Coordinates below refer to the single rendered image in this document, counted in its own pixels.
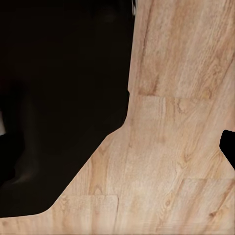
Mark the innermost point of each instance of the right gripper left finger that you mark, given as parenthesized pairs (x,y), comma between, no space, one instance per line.
(12,145)

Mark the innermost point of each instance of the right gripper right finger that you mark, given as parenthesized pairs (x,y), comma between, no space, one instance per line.
(227,146)

